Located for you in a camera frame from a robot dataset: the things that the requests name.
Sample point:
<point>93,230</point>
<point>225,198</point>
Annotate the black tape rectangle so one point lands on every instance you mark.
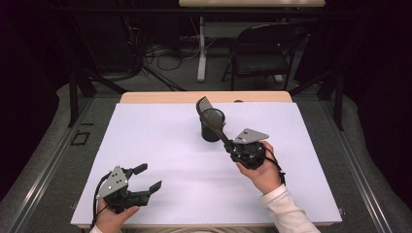
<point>73,140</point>

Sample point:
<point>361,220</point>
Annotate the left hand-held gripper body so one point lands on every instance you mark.
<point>113,183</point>

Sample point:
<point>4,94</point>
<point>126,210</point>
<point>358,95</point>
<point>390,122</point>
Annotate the white board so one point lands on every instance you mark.
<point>181,187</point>

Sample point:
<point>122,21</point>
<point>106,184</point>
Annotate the wooden table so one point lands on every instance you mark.
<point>155,97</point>

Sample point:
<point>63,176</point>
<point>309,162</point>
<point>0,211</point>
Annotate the black metal stand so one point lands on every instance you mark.
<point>74,97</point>
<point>338,103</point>

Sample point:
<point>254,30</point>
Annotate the person's left hand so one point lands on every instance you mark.
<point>111,220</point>

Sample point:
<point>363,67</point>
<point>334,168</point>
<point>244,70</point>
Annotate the black mesh cup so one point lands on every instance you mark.
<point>209,132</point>

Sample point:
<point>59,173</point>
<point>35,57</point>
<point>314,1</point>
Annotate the black folding chair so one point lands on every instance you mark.
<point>259,61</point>

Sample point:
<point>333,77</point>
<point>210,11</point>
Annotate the black spatula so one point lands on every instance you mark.
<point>212,119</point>

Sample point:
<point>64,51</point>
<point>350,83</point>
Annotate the white-legged desk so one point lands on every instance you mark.
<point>201,64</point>

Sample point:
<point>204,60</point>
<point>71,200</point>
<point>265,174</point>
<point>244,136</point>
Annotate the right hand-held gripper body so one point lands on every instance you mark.
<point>249,152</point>

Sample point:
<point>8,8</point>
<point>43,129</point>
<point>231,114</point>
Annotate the person's right hand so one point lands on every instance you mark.
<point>264,176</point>

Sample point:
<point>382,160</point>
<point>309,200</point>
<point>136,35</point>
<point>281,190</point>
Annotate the short black tape strip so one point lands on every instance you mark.
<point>86,124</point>

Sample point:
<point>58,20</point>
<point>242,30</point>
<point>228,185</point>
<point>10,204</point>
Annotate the metal floor rail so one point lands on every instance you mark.
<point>356,168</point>
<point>48,165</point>

